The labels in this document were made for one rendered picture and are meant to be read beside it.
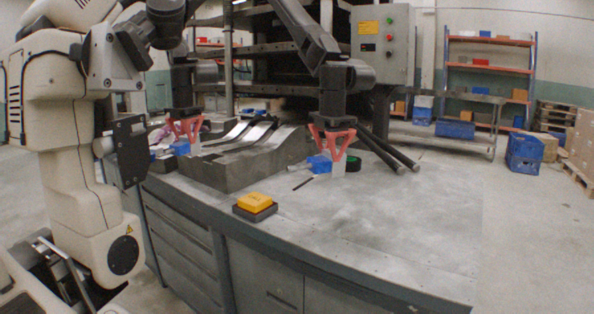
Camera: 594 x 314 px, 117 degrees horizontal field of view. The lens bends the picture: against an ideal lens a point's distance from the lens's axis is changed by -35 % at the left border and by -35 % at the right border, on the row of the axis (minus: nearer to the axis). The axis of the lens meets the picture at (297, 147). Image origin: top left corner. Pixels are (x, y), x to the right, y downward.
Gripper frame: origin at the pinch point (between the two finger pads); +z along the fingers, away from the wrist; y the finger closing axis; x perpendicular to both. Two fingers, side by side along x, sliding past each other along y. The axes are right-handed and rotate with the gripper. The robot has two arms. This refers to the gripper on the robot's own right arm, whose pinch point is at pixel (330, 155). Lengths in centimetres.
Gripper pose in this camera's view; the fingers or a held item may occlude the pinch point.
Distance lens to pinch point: 62.1
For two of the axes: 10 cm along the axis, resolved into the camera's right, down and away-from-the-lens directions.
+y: -4.2, -2.6, 8.7
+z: -0.1, 9.6, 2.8
